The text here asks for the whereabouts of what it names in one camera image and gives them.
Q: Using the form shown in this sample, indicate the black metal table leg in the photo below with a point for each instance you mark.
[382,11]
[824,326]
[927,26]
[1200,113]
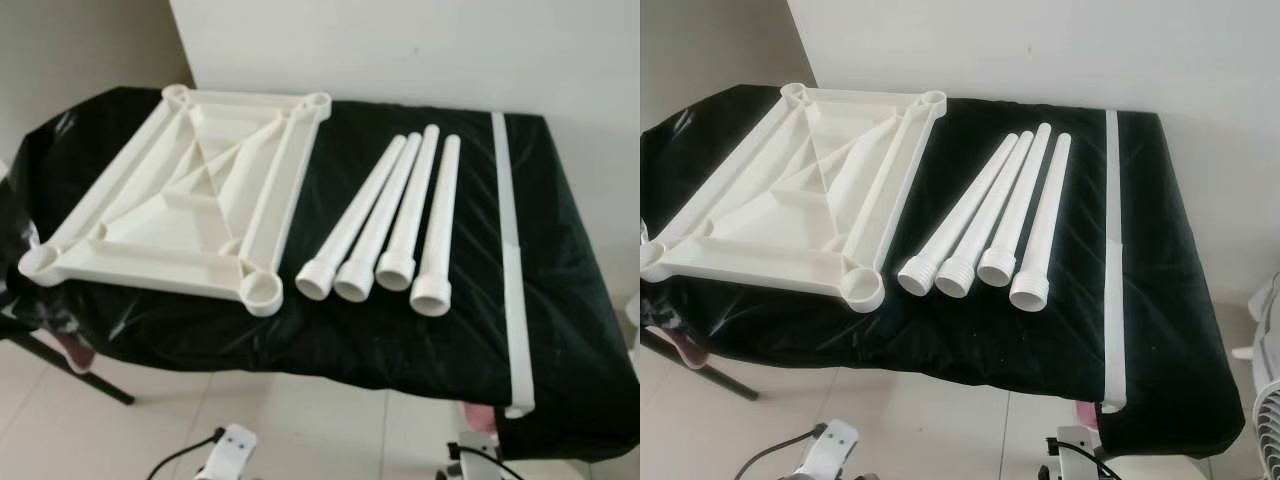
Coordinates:
[80,372]
[705,367]

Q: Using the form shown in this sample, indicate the pink plastic object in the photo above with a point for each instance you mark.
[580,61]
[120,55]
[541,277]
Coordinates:
[480,418]
[693,350]
[72,352]
[1090,413]

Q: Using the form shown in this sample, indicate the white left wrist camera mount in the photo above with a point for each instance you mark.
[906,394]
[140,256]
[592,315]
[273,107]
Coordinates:
[830,450]
[235,450]

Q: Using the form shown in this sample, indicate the black plastic table cover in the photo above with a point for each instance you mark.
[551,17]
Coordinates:
[1000,340]
[400,340]

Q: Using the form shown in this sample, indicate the white plastic table leg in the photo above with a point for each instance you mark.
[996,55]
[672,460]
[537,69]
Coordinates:
[1045,215]
[440,220]
[350,225]
[1022,195]
[415,200]
[990,210]
[955,220]
[384,215]

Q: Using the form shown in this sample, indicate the white plastic children table top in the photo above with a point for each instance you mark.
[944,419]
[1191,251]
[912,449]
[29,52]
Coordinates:
[150,200]
[770,200]

